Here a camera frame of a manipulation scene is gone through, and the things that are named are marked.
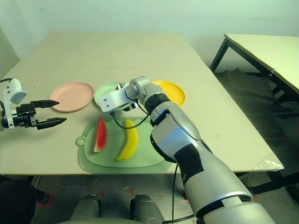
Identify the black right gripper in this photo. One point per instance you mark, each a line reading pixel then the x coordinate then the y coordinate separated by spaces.
pixel 128 107

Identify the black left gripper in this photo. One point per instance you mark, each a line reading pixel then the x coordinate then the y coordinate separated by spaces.
pixel 24 116

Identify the yellow toy banana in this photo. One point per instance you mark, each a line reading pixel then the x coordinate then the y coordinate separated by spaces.
pixel 130 142

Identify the red watermelon slice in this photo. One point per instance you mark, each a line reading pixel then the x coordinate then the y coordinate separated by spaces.
pixel 101 137

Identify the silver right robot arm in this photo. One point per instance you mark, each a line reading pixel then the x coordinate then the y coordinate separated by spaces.
pixel 177 130

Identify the mint green plastic plate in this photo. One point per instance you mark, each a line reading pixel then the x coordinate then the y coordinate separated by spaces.
pixel 105 91

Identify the pink plastic plate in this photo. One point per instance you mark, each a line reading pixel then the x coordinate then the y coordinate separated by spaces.
pixel 71 96

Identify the yellow plastic plate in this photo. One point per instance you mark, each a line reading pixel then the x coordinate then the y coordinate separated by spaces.
pixel 174 93

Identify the green silicone cutting mat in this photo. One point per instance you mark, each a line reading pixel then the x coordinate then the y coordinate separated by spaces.
pixel 140 166

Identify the bystander black clothed leg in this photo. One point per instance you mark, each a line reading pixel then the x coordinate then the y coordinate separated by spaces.
pixel 14 203

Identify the beige side table black legs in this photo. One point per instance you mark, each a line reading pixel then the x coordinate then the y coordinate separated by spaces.
pixel 268 49

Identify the clear plastic film scrap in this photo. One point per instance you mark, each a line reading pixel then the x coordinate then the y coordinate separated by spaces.
pixel 271 163

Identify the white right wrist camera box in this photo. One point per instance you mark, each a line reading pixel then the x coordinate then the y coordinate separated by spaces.
pixel 109 100

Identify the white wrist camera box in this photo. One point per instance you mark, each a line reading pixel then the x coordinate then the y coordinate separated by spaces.
pixel 12 88
pixel 109 100

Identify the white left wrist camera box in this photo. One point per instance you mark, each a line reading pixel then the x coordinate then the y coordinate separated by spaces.
pixel 12 88

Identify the black main table leg frame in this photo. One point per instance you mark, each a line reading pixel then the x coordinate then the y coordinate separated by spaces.
pixel 275 184

